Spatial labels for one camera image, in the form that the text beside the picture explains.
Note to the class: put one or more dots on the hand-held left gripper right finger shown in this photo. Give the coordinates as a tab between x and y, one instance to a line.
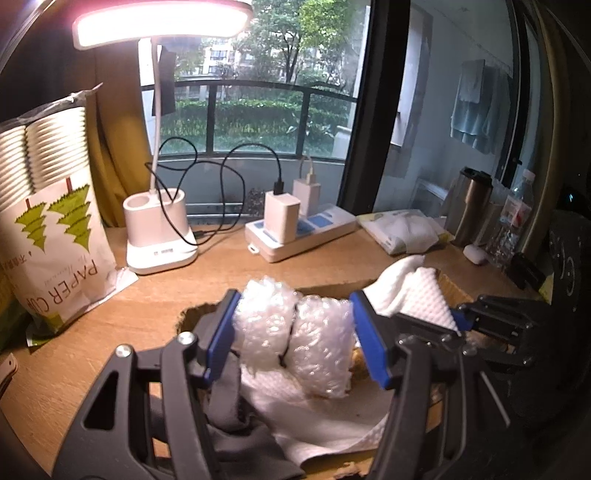
369	341

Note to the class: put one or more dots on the clear water bottle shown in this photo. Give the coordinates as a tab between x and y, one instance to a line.
512	221

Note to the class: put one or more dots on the small black object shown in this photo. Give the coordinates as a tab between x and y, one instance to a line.
526	272

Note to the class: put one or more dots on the teal hanging towel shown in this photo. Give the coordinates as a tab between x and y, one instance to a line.
489	124

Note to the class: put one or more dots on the soft tissue pack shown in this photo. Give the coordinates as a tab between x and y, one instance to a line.
401	230

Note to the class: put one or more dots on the light blue hanging towel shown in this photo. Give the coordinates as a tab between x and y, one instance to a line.
472	81

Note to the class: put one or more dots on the small white charger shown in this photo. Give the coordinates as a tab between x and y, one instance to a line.
307	198

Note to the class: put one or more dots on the white power strip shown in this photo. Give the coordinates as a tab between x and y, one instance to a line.
318	230

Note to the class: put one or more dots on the white earbud case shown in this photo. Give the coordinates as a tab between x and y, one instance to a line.
475	254

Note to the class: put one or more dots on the bubble wrap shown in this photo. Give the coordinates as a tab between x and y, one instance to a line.
314	341

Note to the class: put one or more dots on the white foam sheet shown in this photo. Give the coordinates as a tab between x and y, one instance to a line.
425	295

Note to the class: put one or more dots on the black rectangular panel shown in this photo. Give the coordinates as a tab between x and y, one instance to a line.
164	83

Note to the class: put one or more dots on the grey knitted glove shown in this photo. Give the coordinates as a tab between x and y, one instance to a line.
258	443

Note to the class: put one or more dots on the steel tumbler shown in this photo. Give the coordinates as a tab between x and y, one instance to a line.
468	207

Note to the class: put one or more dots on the white desk lamp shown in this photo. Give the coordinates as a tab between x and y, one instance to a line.
157	230

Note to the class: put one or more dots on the olive curtain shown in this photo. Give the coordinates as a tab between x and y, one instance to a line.
115	161

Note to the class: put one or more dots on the large white charger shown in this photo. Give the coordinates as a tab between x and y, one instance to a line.
281	217

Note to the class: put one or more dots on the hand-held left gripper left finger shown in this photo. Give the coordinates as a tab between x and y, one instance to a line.
221	332

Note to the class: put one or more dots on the green plastic package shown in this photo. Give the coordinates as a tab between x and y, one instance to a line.
9	318

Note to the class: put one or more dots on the bag of paper cups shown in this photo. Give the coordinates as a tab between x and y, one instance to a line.
60	277

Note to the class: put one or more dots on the white folding knife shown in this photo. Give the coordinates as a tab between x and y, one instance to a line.
8	369

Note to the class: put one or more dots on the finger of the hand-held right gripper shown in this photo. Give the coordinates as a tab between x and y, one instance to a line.
503	351
489	309

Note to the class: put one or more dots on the black window frame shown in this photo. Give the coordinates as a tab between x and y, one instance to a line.
376	92

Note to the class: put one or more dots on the black balcony railing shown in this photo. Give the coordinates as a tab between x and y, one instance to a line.
258	84

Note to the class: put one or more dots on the cardboard box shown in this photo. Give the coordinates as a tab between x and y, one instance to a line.
332	290

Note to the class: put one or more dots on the white paper towel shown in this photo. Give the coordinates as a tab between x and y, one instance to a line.
323	424

